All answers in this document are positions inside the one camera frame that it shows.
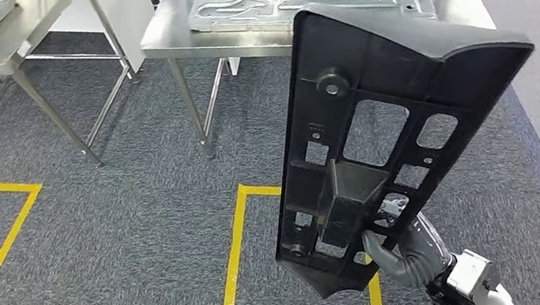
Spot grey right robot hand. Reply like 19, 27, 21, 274
356, 188, 461, 296

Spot long black plastic part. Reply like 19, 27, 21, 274
240, 0, 540, 305

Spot stainless steel workbench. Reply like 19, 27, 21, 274
134, 0, 509, 167

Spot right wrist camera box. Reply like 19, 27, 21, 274
442, 246, 502, 304

